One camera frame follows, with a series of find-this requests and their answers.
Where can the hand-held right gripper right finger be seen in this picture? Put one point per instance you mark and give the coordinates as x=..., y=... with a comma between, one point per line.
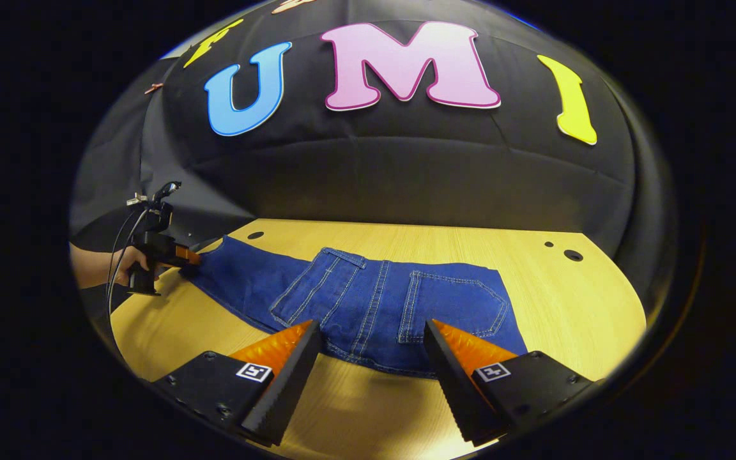
x=451, y=390

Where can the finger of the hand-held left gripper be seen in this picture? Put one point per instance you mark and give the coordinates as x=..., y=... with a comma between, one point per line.
x=188, y=255

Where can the blue denim jeans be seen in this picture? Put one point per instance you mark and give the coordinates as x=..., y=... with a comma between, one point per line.
x=355, y=300

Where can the black backdrop cloth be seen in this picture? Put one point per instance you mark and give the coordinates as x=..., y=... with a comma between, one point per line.
x=406, y=166

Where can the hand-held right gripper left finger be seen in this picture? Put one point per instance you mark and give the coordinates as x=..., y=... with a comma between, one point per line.
x=285, y=393

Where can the orange backdrop clip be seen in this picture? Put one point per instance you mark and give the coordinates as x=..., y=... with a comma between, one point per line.
x=154, y=87

